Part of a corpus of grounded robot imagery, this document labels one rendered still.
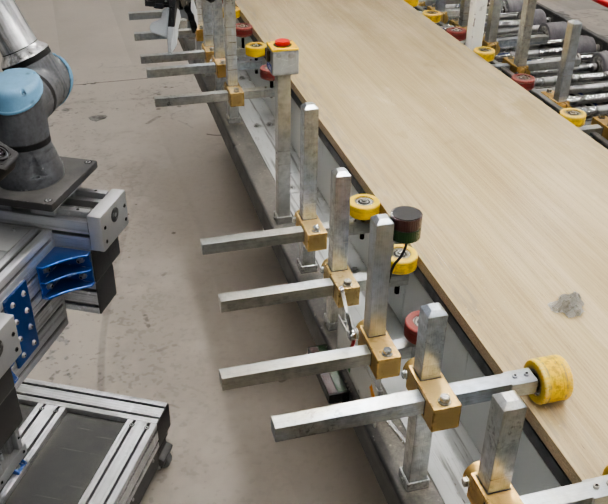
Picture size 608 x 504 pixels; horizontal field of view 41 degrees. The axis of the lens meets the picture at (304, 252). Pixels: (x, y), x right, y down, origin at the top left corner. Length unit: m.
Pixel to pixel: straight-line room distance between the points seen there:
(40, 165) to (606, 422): 1.25
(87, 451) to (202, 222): 1.63
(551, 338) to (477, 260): 0.29
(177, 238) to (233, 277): 0.41
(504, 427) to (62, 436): 1.55
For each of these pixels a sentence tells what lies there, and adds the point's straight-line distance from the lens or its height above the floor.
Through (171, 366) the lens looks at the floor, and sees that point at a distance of 2.92.
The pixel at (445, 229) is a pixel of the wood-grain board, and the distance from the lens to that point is 1.95.
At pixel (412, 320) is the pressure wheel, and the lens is 1.63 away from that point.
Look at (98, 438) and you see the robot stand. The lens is 2.41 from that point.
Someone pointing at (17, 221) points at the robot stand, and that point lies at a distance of 1.93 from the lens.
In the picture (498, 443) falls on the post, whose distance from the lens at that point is 1.17.
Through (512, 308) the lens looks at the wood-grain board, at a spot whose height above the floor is 0.90.
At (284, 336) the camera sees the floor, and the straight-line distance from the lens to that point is 3.02.
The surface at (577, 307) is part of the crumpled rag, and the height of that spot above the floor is 0.92.
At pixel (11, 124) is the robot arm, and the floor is 1.19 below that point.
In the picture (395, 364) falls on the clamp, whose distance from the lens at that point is 1.60.
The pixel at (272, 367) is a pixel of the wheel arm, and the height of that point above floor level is 0.86.
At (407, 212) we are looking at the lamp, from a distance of 1.52.
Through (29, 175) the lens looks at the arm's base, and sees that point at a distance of 1.86.
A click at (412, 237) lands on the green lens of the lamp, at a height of 1.10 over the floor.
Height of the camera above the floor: 1.88
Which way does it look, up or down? 33 degrees down
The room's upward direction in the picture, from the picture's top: 1 degrees clockwise
